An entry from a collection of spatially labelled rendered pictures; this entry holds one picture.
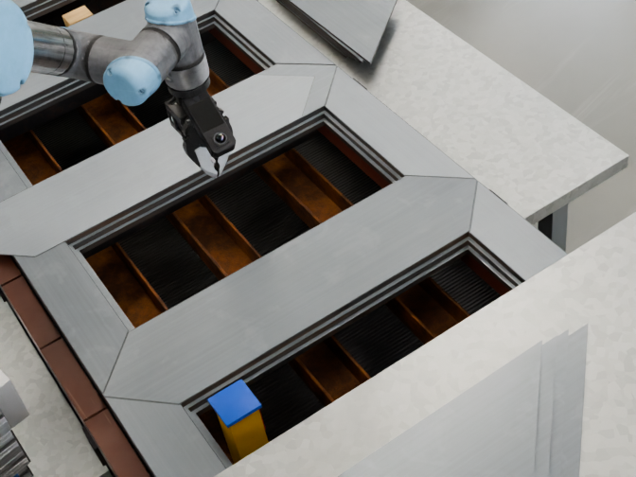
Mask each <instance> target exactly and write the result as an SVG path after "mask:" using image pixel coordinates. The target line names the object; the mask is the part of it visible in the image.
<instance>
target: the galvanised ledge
mask: <svg viewBox="0 0 636 477"><path fill-rule="evenodd" d="M0 370H1V371H2V372H3V373H4V374H5V375H6V376H7V377H8V378H9V379H10V380H11V382H12V384H13V386H14V387H15V389H16V391H17V393H18V394H19V396H20V398H21V399H22V401H23V402H24V404H25V405H26V408H27V410H28V411H29V416H28V417H27V418H25V419H24V420H23V421H21V422H20V423H19V424H18V425H16V426H15V427H14V428H11V429H12V430H13V432H14V434H15V435H16V437H17V439H18V440H19V442H20V444H21V445H22V447H23V448H24V450H25V452H26V454H27V456H28V457H29V459H30V461H31V462H30V464H28V466H29V468H30V470H31V471H32V473H33V475H34V476H32V477H112V475H111V473H110V471H109V470H108V468H107V467H106V465H105V466H102V464H101V462H100V461H99V459H98V457H97V455H96V453H95V452H94V450H93V448H92V447H91V445H90V443H89V441H88V439H87V437H86V435H85V433H84V431H83V429H82V428H83V427H82V426H81V424H80V422H79V420H78V419H77V417H76V415H75V414H74V412H73V410H72V409H71V407H70V405H69V404H68V402H67V400H66V399H65V397H64V396H63V394H62V392H61V390H60V388H59V387H58V385H57V383H56V382H55V381H54V379H53V378H52V376H51V374H50V373H49V371H48V370H47V368H46V366H45V365H44V362H43V361H42V359H41V357H40V356H39V354H38V352H37V351H36V349H35V347H34V346H33V344H32V343H31V341H30V340H29V338H28V337H27V335H26V333H25V331H24V330H23V328H22V326H21V325H20V323H19V321H18V320H17V318H16V317H15V315H14V313H13V312H12V310H11V308H10V307H9V304H8V303H7V301H6V302H4V301H3V299H2V297H1V296H0Z"/></svg>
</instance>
